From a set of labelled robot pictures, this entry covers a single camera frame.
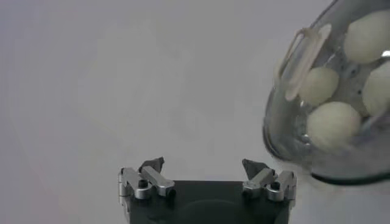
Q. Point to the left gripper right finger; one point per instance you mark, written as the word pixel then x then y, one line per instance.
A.
pixel 262 179

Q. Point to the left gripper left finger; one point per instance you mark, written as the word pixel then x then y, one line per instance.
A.
pixel 155 181

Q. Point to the white steamed baozi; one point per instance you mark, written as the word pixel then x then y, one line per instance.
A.
pixel 333 124
pixel 320 86
pixel 377 88
pixel 368 36

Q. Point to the round glass lid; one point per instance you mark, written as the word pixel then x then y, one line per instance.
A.
pixel 304 61

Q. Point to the stainless steel steamer pot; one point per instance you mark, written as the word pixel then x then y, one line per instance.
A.
pixel 283 146

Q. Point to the perforated steel steamer tray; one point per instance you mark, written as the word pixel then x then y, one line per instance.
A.
pixel 350 79

